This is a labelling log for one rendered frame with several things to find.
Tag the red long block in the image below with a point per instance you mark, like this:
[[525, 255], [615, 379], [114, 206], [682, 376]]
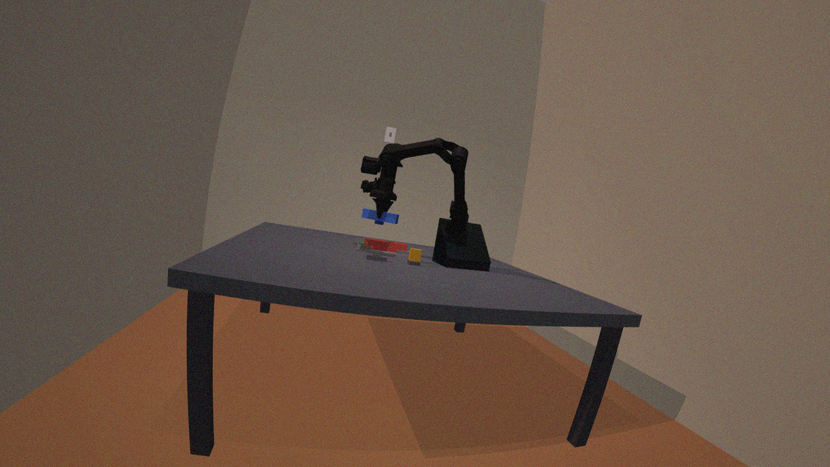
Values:
[[386, 246]]

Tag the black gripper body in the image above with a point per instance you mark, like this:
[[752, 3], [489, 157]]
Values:
[[385, 189]]

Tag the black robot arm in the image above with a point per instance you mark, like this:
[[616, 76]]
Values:
[[391, 156]]

